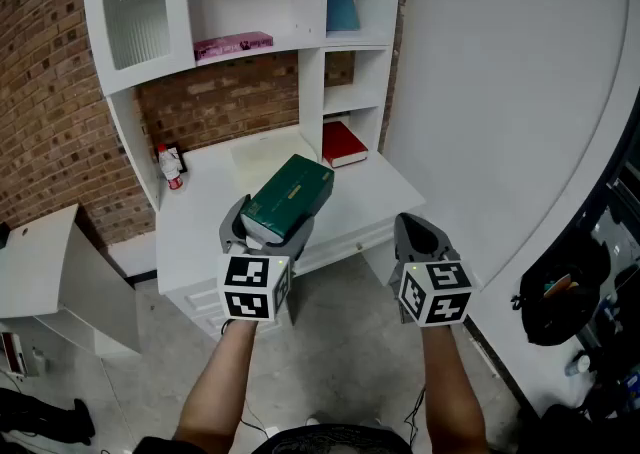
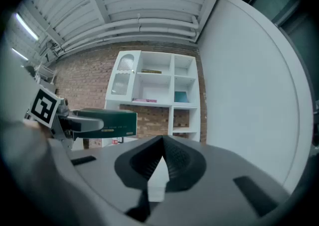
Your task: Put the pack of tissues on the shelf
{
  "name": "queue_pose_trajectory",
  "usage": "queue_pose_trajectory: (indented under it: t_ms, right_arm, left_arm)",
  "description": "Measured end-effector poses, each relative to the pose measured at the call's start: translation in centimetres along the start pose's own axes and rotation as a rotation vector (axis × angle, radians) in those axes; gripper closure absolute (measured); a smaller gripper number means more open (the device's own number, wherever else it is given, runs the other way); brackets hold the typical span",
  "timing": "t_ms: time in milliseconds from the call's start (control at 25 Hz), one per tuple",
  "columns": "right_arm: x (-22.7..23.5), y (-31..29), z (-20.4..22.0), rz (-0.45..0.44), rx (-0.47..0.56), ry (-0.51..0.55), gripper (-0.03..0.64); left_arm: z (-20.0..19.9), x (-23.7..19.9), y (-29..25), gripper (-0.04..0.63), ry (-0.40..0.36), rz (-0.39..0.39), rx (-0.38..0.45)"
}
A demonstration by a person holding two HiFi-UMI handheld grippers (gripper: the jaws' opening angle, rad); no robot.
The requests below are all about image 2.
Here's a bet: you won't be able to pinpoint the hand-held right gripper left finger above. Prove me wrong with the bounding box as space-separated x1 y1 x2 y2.
48 134 165 223

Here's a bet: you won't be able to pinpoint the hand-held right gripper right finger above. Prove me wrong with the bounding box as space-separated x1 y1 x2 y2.
149 134 295 226

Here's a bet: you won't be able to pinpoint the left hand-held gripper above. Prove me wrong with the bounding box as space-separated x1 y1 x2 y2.
23 87 105 151

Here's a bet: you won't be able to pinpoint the dark green book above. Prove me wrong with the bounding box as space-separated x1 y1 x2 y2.
72 108 138 139

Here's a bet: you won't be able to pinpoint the white shelving desk unit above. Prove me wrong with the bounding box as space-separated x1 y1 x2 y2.
72 50 201 151

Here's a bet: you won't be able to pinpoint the white glass cabinet door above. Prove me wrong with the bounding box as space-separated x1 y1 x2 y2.
105 51 142 103

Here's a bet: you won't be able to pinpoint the pink book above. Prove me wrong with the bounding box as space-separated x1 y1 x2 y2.
132 98 158 104

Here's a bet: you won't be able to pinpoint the teal book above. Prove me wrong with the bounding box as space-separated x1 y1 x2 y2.
174 91 190 104

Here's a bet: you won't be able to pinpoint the long ceiling light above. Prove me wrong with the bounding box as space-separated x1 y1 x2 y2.
14 12 39 41
11 47 28 61

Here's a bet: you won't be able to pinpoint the white ceiling pipes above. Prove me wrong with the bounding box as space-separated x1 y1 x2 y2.
53 0 207 58

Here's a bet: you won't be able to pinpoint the white wire rack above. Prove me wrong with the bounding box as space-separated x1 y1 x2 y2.
34 63 57 87

